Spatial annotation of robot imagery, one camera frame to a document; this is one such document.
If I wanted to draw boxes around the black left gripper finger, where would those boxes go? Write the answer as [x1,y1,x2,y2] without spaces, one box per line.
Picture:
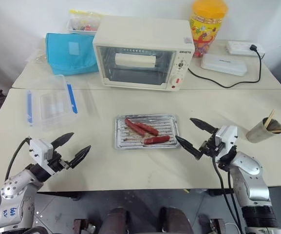
[51,132,75,150]
[69,145,92,169]

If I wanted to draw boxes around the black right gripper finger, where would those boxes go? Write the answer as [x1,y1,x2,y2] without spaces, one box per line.
[175,136,203,160]
[189,117,217,134]

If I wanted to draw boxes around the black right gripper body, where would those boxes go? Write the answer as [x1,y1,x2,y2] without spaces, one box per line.
[198,132,223,158]

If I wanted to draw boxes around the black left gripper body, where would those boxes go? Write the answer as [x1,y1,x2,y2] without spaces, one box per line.
[47,150,72,173]

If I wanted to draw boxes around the red-brown sausage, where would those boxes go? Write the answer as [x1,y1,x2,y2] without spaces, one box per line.
[143,135,171,145]
[124,117,147,137]
[135,121,160,137]

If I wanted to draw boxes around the ribbed metal baking tray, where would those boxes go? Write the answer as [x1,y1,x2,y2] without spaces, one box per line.
[113,113,181,151]

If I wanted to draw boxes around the metal cup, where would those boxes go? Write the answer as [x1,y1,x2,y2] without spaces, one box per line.
[245,117,281,148]

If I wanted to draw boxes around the clear plastic storage container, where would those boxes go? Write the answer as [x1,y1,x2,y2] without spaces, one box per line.
[25,74,79,132]

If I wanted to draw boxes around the clear lid with blue latches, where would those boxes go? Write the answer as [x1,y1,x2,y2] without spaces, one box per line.
[25,82,79,127]

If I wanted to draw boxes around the white flat plastic case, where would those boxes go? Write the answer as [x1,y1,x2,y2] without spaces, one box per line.
[200,53,248,77]

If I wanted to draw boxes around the dark rounded shape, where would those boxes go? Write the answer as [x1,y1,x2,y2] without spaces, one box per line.
[159,206,195,234]
[98,206,131,234]

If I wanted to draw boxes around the blue fabric bag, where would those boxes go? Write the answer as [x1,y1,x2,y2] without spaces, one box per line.
[44,32,100,77]

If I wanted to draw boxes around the white power strip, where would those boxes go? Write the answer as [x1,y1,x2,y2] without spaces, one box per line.
[226,40,266,58]

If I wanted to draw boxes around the yellow jar with orange lid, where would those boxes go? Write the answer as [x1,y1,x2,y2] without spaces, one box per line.
[188,0,229,58]

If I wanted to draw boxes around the white toaster oven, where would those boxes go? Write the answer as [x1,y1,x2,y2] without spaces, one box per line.
[92,16,194,93]

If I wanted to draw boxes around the clear box of small items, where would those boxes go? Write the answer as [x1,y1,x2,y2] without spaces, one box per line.
[66,9,105,34]

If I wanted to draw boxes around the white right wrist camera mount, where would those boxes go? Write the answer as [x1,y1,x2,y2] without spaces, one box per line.
[214,125,238,155]

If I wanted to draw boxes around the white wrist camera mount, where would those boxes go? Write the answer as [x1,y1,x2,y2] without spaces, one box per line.
[29,137,58,176]
[214,125,238,155]

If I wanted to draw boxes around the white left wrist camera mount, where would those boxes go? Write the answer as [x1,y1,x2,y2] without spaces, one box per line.
[29,137,58,176]

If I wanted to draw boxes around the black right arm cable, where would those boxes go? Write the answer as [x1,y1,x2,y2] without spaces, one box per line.
[211,145,244,234]

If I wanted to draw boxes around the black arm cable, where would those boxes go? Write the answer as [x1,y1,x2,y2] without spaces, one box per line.
[211,145,244,234]
[4,136,33,182]

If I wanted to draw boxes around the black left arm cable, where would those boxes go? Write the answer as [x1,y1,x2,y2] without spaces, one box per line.
[4,136,33,182]

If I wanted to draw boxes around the black oven power cable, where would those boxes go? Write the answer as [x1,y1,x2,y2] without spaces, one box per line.
[187,43,265,89]

